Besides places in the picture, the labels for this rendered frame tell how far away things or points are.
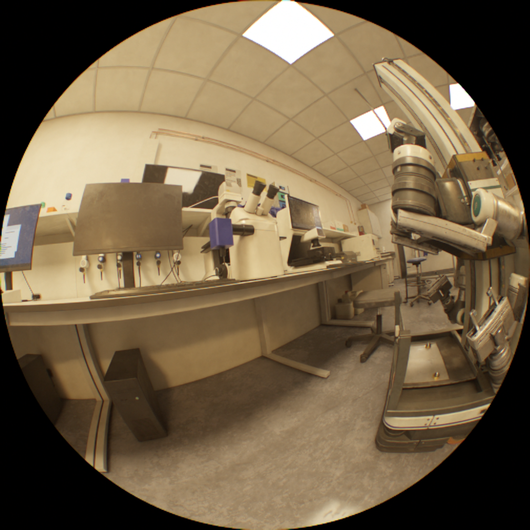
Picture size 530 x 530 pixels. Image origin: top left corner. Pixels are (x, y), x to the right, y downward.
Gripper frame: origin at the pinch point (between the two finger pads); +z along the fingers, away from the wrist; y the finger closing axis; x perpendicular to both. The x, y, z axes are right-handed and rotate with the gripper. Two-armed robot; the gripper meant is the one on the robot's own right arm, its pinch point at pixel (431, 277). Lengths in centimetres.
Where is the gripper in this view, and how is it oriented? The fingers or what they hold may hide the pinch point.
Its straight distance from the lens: 101.6
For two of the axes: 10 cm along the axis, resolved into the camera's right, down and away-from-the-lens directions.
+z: -5.4, -7.4, 4.0
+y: -4.6, 6.6, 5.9
